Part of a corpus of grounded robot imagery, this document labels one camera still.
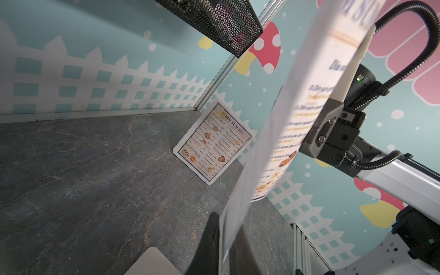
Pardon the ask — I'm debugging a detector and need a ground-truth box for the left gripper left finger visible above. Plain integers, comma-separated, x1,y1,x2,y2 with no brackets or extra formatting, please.
185,212,220,275

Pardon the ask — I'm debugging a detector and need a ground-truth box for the black mesh wall basket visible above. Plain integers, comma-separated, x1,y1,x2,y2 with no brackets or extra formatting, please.
158,0,264,58

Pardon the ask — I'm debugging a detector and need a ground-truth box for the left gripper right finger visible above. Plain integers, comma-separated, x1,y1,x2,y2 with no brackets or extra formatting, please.
229,226,262,275

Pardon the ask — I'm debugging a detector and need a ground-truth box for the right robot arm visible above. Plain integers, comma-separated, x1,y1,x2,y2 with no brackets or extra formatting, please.
300,1,440,275

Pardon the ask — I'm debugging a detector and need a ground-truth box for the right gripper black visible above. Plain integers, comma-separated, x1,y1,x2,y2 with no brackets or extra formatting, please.
299,99,366,167

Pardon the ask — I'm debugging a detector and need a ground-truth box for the dim sum menu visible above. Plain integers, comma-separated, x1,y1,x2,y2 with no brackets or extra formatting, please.
179,104,252,182
220,1,384,262

